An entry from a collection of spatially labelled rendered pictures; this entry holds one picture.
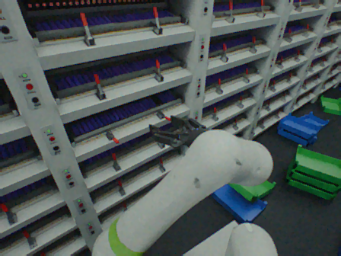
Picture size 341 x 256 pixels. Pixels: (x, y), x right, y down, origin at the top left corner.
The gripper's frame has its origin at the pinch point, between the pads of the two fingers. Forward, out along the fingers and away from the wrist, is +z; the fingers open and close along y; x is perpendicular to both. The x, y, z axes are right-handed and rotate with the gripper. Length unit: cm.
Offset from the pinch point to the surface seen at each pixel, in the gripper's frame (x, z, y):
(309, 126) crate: -72, 9, 168
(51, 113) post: 11.8, 16.3, -32.1
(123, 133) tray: -7.8, 21.9, -8.3
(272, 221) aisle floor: -87, -17, 58
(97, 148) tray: -9.1, 20.9, -21.0
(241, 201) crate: -82, 4, 54
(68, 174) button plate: -15.1, 21.8, -34.4
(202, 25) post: 30.4, 12.0, 34.3
